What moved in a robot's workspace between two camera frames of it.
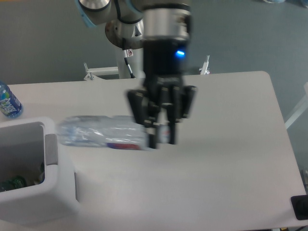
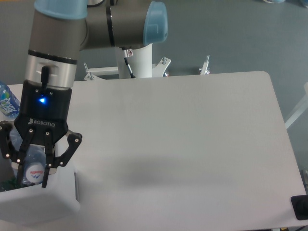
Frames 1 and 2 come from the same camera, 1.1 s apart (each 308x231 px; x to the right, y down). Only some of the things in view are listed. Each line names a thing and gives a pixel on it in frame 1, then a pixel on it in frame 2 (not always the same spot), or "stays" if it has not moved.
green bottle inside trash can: (18, 182) stays
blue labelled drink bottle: (10, 106) stays
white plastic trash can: (28, 148) stays
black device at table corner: (300, 203) stays
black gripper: (165, 60) → (45, 110)
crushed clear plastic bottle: (114, 132) → (33, 166)
